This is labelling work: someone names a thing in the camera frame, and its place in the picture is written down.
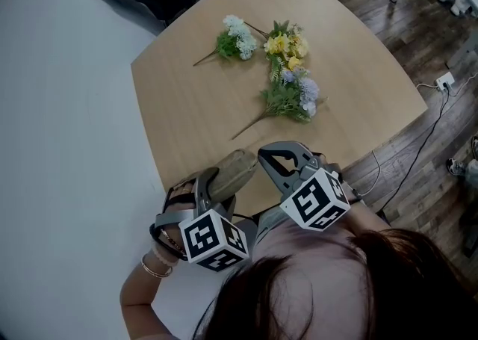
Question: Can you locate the yellow artificial flower bouquet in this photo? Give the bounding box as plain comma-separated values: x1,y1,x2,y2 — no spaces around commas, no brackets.
244,19,310,81

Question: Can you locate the black cable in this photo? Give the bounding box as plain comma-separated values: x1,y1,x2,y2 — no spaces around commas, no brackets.
376,87,450,214

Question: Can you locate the person's right forearm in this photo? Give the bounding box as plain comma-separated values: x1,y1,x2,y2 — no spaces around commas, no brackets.
335,181,393,237

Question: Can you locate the person's light shirt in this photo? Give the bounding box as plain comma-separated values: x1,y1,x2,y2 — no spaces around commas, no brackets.
255,203,359,257

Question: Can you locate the white artificial flower bouquet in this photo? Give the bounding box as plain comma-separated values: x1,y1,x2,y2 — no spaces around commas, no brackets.
193,14,258,67

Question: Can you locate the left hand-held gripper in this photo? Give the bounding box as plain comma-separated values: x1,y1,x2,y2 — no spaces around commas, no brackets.
149,166,250,273

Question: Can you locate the person's left hand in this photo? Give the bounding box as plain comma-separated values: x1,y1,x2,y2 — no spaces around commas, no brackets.
159,180,196,258

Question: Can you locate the purple artificial flower bouquet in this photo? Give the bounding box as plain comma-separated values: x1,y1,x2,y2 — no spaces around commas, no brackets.
231,67,322,140

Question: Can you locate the white cable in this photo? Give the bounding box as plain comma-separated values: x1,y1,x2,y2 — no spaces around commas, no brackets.
364,81,438,197

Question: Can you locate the white power strip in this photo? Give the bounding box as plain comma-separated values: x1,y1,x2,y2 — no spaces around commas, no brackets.
435,72,456,91

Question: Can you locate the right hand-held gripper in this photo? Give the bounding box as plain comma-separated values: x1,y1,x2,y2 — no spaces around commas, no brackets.
256,140,352,233

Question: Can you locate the pink bead bracelet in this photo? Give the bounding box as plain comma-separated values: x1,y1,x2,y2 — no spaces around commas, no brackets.
152,244,181,267

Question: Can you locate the gold bangle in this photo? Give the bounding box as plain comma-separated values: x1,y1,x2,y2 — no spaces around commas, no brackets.
140,254,175,279

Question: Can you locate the person's left forearm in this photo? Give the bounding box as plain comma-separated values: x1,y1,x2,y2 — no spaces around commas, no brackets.
119,248,180,340

